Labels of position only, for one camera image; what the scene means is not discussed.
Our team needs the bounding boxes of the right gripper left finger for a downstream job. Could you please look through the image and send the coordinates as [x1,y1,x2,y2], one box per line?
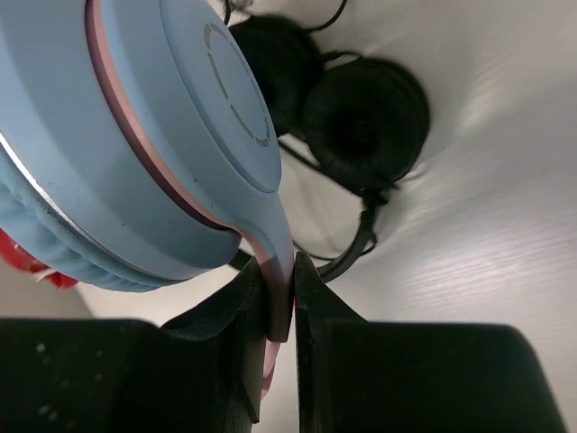
[1,263,266,432]

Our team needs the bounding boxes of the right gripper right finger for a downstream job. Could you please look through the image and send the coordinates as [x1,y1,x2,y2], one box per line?
[294,253,565,432]

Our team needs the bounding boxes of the pink blue cat-ear headphones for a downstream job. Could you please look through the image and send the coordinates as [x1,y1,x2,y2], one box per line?
[1,1,294,391]

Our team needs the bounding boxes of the red headphones at left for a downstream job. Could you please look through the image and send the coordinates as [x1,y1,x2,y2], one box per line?
[1,231,78,290]

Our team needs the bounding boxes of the small black headphones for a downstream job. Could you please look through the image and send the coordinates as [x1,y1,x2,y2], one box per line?
[224,1,432,282]

